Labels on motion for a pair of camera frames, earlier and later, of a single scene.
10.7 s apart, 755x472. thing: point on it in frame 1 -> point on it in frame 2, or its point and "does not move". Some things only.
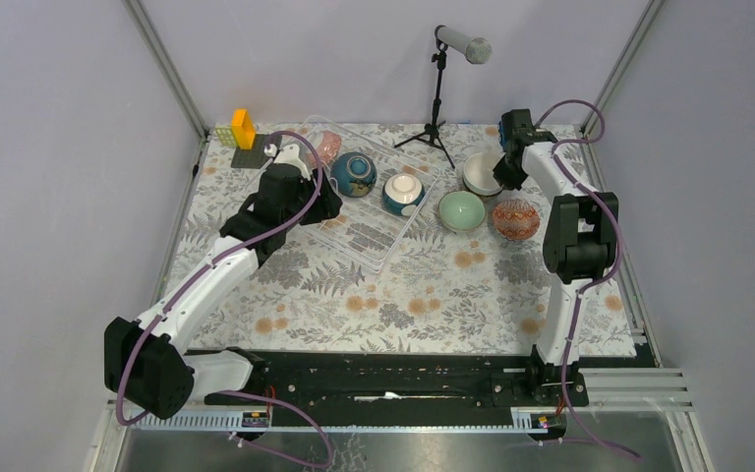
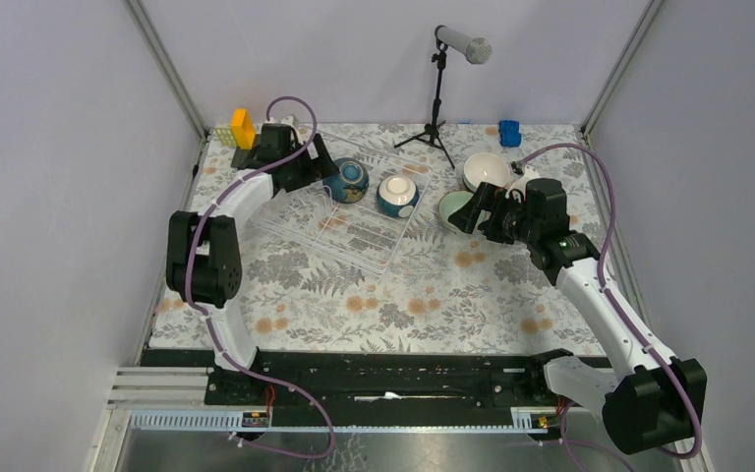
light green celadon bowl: x=461 y=210 does not move
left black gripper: x=326 y=206 -> x=318 y=167
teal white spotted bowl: x=402 y=193 does not move
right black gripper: x=504 y=179 -> x=466 y=218
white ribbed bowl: x=478 y=172 does not move
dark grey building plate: x=253 y=158 does not move
